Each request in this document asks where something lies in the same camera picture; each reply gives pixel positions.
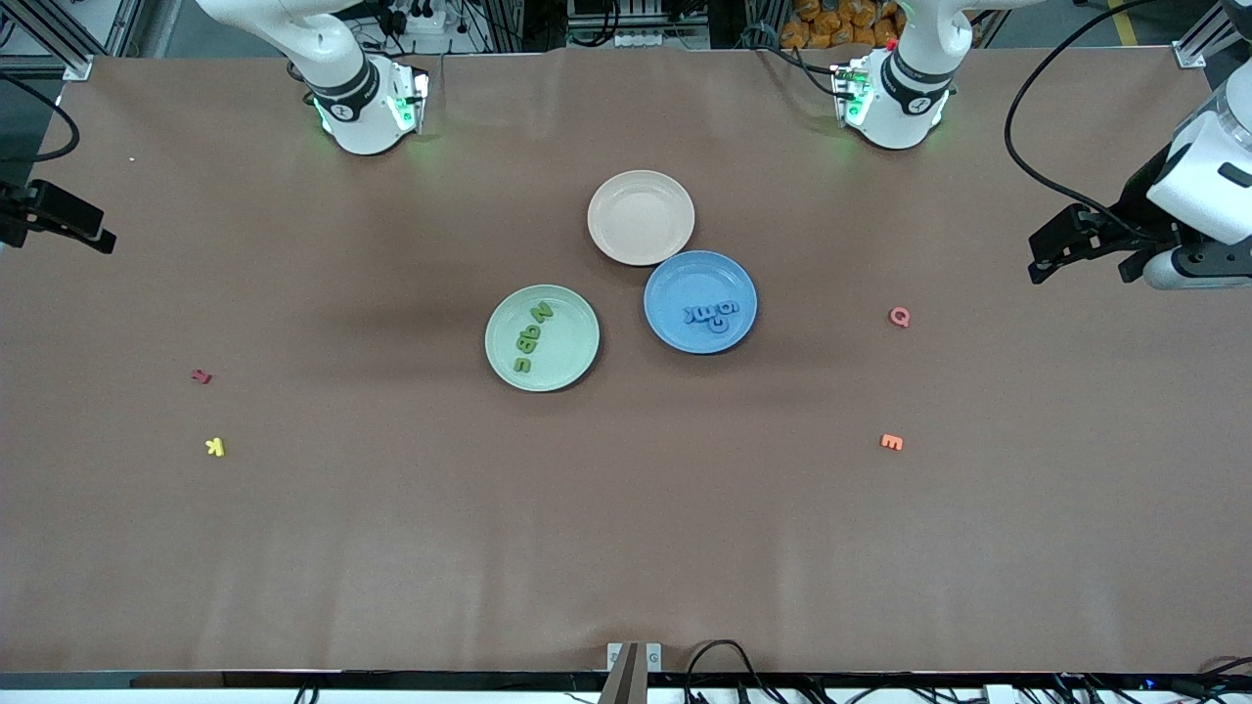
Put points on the brown mounting post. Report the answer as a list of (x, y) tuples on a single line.
[(626, 680)]

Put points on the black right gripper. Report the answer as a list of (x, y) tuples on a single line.
[(12, 221)]

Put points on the silver mounting bracket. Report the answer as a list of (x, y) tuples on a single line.
[(653, 657)]

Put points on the orange fruit net bag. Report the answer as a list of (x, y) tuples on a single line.
[(831, 24)]

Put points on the beige plate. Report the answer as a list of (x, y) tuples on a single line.
[(641, 217)]

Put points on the pink foam letter Q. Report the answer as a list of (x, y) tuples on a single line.
[(899, 316)]

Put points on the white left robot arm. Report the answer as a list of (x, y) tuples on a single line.
[(905, 98)]

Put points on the green foam digit nine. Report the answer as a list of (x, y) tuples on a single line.
[(531, 330)]

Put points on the green plate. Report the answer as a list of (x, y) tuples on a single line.
[(572, 337)]

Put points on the small white power strip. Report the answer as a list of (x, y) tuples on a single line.
[(636, 39)]

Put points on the green foam letter B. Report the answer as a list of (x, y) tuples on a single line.
[(528, 345)]

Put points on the green foam letter N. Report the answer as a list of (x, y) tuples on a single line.
[(540, 313)]

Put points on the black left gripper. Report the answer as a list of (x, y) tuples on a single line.
[(1138, 208)]

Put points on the brown table cover sheet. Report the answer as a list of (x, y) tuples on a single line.
[(626, 508)]

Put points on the blue foam letter X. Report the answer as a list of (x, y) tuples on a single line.
[(693, 316)]

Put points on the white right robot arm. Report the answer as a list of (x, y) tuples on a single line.
[(357, 108)]

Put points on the blue foam letter M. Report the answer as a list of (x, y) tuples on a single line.
[(711, 313)]

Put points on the blue plate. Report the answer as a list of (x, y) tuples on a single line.
[(685, 279)]

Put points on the orange foam letter E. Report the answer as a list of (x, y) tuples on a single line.
[(891, 442)]

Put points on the aluminium frame post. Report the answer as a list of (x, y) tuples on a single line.
[(1191, 49), (70, 71)]

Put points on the yellow foam letter K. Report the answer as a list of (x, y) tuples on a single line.
[(215, 447)]

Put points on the white power strip with plugs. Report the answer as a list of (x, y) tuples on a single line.
[(430, 22)]

